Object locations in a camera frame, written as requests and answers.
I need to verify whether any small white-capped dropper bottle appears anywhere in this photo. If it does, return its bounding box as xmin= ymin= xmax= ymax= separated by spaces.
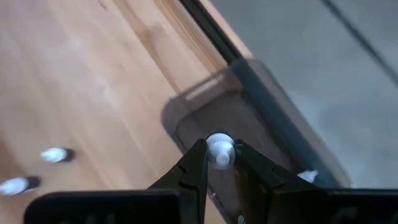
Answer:
xmin=205 ymin=132 xmax=236 ymax=170

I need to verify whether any small dropper bottle orange label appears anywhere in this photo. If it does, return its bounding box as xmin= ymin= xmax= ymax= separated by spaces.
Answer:
xmin=0 ymin=175 xmax=42 ymax=197

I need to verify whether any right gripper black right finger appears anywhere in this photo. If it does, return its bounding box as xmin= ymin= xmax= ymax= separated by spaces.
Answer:
xmin=234 ymin=139 xmax=398 ymax=224

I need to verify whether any small dropper bottle black label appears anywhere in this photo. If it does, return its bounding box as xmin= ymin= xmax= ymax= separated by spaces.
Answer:
xmin=39 ymin=146 xmax=76 ymax=164

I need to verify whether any translucent grey plastic bin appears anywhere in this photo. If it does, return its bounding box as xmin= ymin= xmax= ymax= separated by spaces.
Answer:
xmin=160 ymin=58 xmax=352 ymax=224

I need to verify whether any black aluminium table frame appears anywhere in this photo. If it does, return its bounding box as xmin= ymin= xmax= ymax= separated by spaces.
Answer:
xmin=177 ymin=0 xmax=249 ymax=63

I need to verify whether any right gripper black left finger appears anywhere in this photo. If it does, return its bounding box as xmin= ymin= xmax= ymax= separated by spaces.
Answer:
xmin=23 ymin=138 xmax=208 ymax=224

